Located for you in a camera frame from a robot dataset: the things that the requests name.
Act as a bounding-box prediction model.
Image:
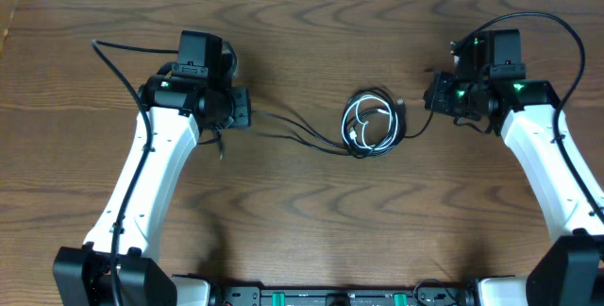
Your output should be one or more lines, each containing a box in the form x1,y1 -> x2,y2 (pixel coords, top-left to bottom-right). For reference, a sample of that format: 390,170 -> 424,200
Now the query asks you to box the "white usb cable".
341,93 -> 396,152

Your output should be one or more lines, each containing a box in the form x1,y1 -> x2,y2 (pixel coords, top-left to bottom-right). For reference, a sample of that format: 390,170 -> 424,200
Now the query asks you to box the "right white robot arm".
424,29 -> 603,305

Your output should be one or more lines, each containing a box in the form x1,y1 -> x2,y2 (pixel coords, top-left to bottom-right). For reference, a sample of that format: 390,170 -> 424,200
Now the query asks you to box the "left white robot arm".
53,30 -> 251,305

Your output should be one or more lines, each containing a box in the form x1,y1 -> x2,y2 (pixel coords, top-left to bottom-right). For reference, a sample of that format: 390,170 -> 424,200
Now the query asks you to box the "black thin usb cable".
197,89 -> 407,161

